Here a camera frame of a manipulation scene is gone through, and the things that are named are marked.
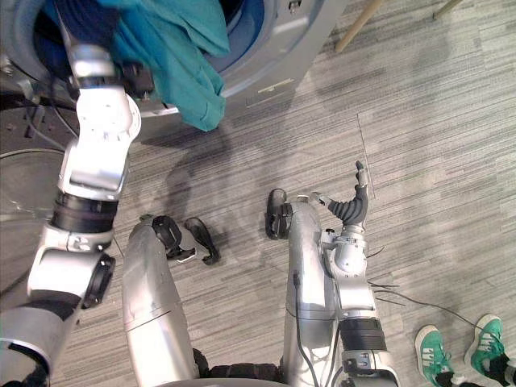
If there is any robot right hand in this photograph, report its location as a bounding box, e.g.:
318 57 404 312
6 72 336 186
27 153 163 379
310 160 371 227

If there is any teal cloth garment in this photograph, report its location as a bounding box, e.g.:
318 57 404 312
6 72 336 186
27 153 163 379
44 0 231 133

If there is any dark blue cloth garment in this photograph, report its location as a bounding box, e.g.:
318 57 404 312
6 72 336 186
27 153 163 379
33 0 123 78

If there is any silver washing machine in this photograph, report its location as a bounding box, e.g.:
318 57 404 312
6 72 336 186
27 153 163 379
0 0 350 143

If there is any washing machine round door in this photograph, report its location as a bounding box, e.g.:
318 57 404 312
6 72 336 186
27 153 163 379
0 93 80 298

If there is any robot right leg silver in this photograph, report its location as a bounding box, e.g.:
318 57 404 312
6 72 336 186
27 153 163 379
264 195 344 387

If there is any robot leg silver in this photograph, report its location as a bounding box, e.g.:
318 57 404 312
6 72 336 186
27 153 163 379
264 195 344 387
120 214 202 387

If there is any robot right foot dark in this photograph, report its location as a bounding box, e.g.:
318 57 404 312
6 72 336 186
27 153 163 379
266 188 289 207

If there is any person's green shoe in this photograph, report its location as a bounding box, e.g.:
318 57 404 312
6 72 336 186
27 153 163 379
414 324 456 387
463 314 516 387

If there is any thick wooden furniture leg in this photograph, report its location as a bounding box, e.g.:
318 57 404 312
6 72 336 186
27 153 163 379
334 0 385 54

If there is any robot black waist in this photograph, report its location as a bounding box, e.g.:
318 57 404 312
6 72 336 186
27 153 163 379
192 347 285 386

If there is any robot left leg silver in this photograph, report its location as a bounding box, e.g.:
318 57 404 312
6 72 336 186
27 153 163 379
120 214 202 387

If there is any thin black floor cable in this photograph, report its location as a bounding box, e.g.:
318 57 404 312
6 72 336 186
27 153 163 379
367 244 487 330

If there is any black cable on leg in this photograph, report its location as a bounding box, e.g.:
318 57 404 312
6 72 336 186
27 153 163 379
291 272 322 387

